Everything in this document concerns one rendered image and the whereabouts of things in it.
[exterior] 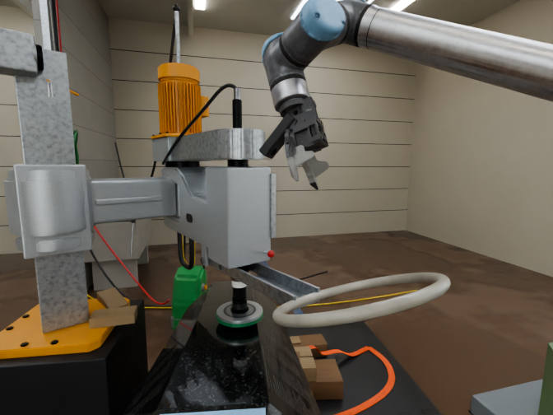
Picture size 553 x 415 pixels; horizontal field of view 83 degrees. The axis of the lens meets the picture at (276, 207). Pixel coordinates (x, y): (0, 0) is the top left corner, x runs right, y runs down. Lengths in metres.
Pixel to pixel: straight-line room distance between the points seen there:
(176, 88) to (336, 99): 5.34
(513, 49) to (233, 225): 0.99
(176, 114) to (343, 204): 5.54
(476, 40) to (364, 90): 6.59
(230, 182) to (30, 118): 0.92
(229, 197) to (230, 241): 0.18
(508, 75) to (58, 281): 1.80
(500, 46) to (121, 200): 1.60
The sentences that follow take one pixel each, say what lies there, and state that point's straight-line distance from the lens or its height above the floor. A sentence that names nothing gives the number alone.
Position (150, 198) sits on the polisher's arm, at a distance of 1.81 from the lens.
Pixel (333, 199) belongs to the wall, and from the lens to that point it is 6.90.
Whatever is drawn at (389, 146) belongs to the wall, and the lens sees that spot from 7.53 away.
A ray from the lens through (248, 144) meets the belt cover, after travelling 1.26.
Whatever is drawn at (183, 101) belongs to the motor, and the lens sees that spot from 1.89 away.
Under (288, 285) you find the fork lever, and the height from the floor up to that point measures 1.10.
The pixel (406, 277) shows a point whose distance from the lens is 1.09.
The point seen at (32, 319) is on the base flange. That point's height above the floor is 0.78.
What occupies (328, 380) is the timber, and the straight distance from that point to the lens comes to 2.37.
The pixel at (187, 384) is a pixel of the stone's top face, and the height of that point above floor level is 0.83.
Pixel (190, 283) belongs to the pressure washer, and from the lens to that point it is 3.04.
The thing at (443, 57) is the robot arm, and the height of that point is 1.78.
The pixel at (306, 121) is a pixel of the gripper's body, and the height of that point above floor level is 1.66.
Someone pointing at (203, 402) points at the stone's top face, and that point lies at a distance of 1.16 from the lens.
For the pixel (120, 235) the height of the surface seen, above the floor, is 0.71.
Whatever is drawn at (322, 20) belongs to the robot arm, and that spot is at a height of 1.85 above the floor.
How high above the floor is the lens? 1.57
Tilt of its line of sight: 8 degrees down
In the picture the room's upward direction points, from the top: straight up
